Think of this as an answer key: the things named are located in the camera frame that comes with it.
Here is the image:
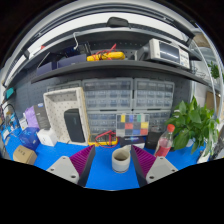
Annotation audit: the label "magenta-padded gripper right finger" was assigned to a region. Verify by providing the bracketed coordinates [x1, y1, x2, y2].
[130, 144, 179, 188]

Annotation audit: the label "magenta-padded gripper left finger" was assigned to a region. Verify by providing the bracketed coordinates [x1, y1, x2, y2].
[45, 144, 97, 188]

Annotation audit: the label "clear red-capped drink bottle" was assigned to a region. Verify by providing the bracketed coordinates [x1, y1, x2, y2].
[153, 123, 176, 158]

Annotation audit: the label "black flat case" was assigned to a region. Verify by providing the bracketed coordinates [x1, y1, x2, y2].
[144, 131, 163, 150]

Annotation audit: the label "white cardboard box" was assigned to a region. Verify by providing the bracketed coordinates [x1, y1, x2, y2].
[36, 128, 58, 148]

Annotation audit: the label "black box with white label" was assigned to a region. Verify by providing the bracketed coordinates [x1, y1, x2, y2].
[118, 135, 147, 150]

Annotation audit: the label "grey-white ceramic cup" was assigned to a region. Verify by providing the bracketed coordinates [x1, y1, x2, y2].
[111, 147, 132, 174]

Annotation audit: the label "brown cardboard box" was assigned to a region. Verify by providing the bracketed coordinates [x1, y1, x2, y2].
[12, 144, 38, 166]

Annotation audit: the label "black zippered pouch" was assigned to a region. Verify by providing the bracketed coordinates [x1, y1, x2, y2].
[63, 108, 86, 144]

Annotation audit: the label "blue cardboard box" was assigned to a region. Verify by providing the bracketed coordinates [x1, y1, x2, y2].
[18, 127, 41, 151]

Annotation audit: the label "yellow multimeter with red leads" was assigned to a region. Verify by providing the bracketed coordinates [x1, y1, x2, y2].
[88, 130, 119, 148]

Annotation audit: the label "grey small-parts drawer cabinet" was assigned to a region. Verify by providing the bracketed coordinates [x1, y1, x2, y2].
[87, 109, 118, 134]
[148, 109, 174, 134]
[133, 78, 175, 111]
[82, 78, 134, 111]

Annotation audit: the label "clear organizer box, coloured parts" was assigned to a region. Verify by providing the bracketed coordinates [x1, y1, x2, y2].
[115, 113, 151, 138]

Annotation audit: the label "green potted plant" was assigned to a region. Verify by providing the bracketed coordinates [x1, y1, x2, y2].
[165, 96, 221, 158]

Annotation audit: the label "small white box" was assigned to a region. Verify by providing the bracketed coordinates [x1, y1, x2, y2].
[18, 116, 29, 131]

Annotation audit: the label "purple plastic bag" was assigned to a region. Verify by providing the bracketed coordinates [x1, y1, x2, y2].
[24, 105, 40, 129]

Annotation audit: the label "white dotted storage tray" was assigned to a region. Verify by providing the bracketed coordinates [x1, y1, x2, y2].
[43, 87, 91, 145]

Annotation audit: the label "teal-screened device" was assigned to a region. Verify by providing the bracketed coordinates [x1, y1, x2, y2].
[4, 87, 16, 100]

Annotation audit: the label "white metal shelf rack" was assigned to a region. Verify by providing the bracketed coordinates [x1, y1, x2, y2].
[191, 31, 224, 118]

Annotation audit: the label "black shelf unit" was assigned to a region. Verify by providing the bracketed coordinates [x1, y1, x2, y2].
[4, 6, 214, 88]

